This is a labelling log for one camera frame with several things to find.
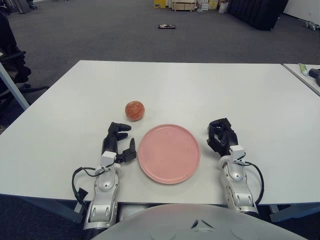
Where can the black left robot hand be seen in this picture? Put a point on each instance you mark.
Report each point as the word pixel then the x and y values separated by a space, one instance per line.
pixel 110 142

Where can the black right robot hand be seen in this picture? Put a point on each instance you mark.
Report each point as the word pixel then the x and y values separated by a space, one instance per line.
pixel 226 140

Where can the red apple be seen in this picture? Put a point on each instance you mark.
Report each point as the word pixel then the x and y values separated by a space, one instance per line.
pixel 135 111

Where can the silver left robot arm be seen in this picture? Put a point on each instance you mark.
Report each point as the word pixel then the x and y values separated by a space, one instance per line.
pixel 105 182

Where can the pink round plate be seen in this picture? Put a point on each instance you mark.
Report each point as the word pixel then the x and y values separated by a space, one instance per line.
pixel 168 153

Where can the grey robot torso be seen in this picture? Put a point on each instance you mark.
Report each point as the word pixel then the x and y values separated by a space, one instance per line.
pixel 175 222

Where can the green tube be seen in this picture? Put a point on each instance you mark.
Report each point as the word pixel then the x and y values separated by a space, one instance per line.
pixel 303 68

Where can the black game controller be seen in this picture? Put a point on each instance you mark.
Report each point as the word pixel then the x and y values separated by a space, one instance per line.
pixel 318 81
pixel 314 72

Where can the blue-grey desk leg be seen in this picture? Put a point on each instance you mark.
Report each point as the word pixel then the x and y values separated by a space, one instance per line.
pixel 13 86

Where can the black tray on floor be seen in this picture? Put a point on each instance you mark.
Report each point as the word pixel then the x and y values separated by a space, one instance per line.
pixel 167 26

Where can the black curtain partition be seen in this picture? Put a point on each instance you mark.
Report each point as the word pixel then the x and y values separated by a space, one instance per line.
pixel 257 12

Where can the white plastic bag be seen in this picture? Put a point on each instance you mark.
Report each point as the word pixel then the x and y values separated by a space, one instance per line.
pixel 223 8

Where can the stacked white boxes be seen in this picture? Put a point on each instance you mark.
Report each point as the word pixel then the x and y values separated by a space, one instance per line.
pixel 202 5

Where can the wooden pallet crate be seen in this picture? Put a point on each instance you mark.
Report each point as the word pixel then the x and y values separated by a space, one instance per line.
pixel 183 6

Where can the grey robot dog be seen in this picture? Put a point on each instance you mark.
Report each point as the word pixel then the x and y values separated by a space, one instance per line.
pixel 310 25

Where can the yellow cardboard box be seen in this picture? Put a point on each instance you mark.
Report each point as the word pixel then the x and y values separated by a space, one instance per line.
pixel 159 3

